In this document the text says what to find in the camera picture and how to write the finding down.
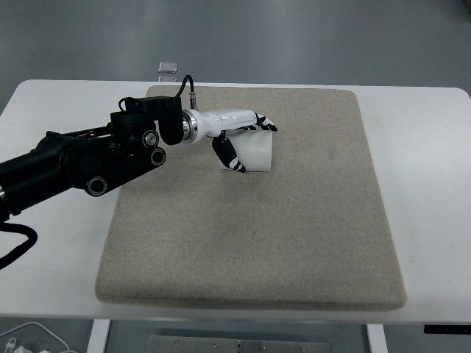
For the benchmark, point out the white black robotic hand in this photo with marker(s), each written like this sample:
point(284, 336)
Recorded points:
point(214, 124)

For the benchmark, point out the black table control panel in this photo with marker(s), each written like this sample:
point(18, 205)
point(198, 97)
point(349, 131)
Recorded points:
point(444, 329)

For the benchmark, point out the right white table leg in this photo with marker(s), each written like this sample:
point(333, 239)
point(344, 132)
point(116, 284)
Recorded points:
point(377, 339)

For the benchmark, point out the beige felt mat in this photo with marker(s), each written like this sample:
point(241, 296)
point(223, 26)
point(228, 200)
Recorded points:
point(310, 234)

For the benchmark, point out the left white table leg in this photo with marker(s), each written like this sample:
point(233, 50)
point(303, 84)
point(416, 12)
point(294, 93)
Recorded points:
point(98, 338)

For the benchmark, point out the lower metal floor plate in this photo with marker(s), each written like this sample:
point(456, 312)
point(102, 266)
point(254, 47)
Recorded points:
point(167, 78)

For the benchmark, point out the grey metal base plate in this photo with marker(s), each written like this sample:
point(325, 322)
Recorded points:
point(165, 343)

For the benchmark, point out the white cup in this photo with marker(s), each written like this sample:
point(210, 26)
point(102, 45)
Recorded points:
point(253, 148)

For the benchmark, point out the upper metal floor plate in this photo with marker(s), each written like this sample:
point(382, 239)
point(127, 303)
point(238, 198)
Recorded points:
point(168, 67)

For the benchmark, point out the white table leg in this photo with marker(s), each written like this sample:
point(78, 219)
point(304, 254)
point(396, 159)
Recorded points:
point(377, 339)
point(98, 338)

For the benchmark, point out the metal floor plate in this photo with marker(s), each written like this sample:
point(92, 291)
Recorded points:
point(167, 78)
point(168, 67)

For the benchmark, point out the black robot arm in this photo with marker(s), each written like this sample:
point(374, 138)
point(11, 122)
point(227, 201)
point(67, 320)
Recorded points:
point(96, 160)

